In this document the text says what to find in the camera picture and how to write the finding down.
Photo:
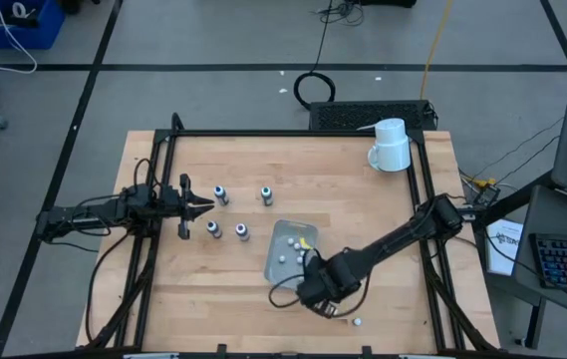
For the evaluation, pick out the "dark grey keyboard desk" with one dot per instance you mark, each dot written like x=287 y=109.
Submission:
x=542 y=214

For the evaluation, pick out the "small black hub box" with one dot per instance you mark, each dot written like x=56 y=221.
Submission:
x=487 y=195

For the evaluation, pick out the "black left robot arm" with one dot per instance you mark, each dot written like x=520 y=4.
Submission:
x=88 y=214

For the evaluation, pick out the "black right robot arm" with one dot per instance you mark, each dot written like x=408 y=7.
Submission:
x=392 y=239

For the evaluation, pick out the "clear plastic tray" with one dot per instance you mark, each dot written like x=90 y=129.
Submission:
x=283 y=234

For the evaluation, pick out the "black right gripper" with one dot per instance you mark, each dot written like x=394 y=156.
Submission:
x=323 y=289

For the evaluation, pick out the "white cylindrical spot lamp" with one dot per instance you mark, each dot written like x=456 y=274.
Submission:
x=391 y=147

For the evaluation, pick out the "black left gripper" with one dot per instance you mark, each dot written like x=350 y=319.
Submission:
x=171 y=204

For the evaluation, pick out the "black metal table frame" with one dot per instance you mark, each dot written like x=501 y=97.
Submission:
x=288 y=133

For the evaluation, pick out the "blue storage bin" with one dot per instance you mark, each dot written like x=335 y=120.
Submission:
x=14 y=27

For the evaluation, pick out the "black perforated computer case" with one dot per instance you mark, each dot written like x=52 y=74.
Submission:
x=372 y=115

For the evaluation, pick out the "white printed booklet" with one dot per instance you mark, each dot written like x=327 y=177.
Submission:
x=504 y=247

